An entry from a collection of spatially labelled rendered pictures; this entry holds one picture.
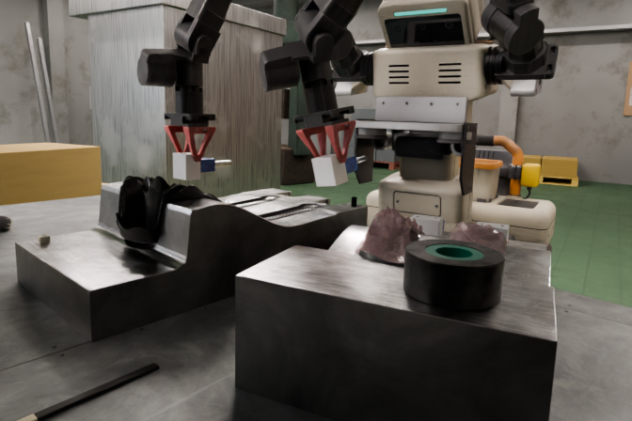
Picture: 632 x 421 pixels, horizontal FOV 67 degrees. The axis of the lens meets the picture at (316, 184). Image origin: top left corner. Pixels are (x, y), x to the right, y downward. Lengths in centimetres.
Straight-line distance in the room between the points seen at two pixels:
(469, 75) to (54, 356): 94
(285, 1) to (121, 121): 374
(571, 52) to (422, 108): 860
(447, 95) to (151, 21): 312
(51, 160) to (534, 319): 249
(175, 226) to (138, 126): 347
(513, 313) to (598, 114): 923
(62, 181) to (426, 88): 203
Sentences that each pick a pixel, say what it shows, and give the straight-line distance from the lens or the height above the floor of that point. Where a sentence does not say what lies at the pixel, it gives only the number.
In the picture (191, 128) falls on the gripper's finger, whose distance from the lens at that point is 98.
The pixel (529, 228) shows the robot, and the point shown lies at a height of 76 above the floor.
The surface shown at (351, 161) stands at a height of 97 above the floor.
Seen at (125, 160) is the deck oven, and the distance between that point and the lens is 427.
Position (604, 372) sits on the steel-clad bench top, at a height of 80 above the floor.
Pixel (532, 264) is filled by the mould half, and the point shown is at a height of 89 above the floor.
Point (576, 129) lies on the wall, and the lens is 961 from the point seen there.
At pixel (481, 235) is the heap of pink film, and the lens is 62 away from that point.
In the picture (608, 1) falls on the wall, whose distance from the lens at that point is 980.
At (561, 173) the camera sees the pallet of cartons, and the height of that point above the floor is 19.
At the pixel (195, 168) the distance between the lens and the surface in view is 102.
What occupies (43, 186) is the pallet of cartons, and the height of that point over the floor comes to 66.
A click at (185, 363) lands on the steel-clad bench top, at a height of 80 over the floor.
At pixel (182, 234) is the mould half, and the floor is 90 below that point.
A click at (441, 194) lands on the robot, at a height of 87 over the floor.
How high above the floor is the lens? 106
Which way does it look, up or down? 9 degrees down
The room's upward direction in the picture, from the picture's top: 2 degrees clockwise
